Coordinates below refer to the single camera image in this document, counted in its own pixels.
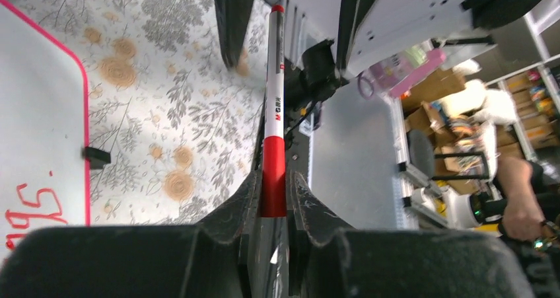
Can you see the red marker cap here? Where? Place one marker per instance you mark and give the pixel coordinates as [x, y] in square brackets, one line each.
[274, 170]

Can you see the floral tablecloth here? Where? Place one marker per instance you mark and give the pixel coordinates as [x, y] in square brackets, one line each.
[179, 125]

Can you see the white red whiteboard marker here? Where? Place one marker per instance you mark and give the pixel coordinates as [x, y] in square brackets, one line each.
[274, 95]

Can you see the pink framed whiteboard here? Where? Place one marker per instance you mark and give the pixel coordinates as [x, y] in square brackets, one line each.
[45, 177]

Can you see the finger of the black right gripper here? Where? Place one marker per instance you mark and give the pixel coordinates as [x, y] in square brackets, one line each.
[232, 18]
[351, 16]

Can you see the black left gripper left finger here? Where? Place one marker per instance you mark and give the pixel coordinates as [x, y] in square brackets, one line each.
[228, 243]

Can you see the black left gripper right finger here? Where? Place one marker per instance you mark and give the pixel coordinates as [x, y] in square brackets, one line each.
[316, 242]

